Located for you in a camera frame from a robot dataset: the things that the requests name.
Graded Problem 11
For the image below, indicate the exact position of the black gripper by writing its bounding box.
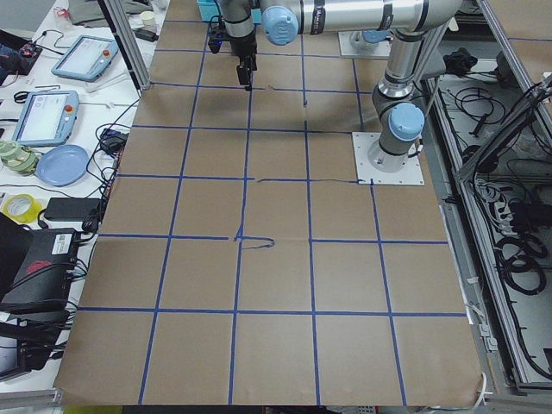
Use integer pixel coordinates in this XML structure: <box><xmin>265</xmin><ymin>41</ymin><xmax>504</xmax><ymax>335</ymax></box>
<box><xmin>230</xmin><ymin>36</ymin><xmax>257</xmax><ymax>91</ymax></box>

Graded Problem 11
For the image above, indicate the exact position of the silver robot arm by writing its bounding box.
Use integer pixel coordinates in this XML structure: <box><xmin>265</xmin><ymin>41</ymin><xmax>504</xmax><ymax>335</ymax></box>
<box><xmin>349</xmin><ymin>30</ymin><xmax>391</xmax><ymax>56</ymax></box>
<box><xmin>208</xmin><ymin>0</ymin><xmax>461</xmax><ymax>166</ymax></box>

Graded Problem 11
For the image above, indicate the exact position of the teal plastic storage bin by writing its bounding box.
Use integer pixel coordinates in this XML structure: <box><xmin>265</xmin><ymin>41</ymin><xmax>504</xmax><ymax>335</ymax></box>
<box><xmin>197</xmin><ymin>0</ymin><xmax>220</xmax><ymax>22</ymax></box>

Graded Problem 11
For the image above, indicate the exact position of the upper teach pendant tablet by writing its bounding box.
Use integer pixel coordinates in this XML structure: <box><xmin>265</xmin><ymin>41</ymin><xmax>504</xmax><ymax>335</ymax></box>
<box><xmin>51</xmin><ymin>35</ymin><xmax>119</xmax><ymax>82</ymax></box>

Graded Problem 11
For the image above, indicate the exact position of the teach pendant tablet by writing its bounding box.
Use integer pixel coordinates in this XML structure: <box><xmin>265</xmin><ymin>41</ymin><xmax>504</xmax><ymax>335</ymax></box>
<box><xmin>12</xmin><ymin>91</ymin><xmax>80</xmax><ymax>147</ymax></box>
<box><xmin>51</xmin><ymin>35</ymin><xmax>119</xmax><ymax>82</ymax></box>

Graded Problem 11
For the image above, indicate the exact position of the blue plate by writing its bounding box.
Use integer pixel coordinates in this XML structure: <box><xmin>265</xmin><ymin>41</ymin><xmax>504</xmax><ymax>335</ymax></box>
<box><xmin>35</xmin><ymin>145</ymin><xmax>89</xmax><ymax>186</ymax></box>

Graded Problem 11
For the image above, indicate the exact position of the lower teach pendant tablet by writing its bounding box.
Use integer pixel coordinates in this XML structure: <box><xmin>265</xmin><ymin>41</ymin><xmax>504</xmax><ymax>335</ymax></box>
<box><xmin>12</xmin><ymin>91</ymin><xmax>80</xmax><ymax>147</ymax></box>

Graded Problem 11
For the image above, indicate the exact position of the black power brick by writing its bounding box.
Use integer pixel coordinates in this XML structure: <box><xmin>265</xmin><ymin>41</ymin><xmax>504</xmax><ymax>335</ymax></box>
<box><xmin>44</xmin><ymin>198</ymin><xmax>100</xmax><ymax>222</ymax></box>

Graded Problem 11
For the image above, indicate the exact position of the green striped cup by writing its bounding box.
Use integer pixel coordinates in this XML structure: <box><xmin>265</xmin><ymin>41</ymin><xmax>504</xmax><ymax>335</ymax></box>
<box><xmin>1</xmin><ymin>141</ymin><xmax>39</xmax><ymax>176</ymax></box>

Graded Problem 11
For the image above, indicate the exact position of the yellow tape roll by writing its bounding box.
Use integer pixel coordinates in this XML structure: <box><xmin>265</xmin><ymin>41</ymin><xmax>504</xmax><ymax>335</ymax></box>
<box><xmin>2</xmin><ymin>194</ymin><xmax>42</xmax><ymax>224</ymax></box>

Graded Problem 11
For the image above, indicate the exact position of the black computer box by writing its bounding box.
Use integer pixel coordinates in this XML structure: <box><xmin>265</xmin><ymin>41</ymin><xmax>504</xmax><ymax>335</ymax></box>
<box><xmin>1</xmin><ymin>226</ymin><xmax>78</xmax><ymax>314</ymax></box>

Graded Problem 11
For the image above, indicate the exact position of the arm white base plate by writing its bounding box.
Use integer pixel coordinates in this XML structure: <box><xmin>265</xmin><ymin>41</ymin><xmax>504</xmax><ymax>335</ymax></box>
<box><xmin>352</xmin><ymin>132</ymin><xmax>424</xmax><ymax>185</ymax></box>
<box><xmin>338</xmin><ymin>30</ymin><xmax>392</xmax><ymax>60</ymax></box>

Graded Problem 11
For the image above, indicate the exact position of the aluminium frame post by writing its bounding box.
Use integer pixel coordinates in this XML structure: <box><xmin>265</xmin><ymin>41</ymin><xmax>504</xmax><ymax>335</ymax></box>
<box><xmin>97</xmin><ymin>0</ymin><xmax>151</xmax><ymax>91</ymax></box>

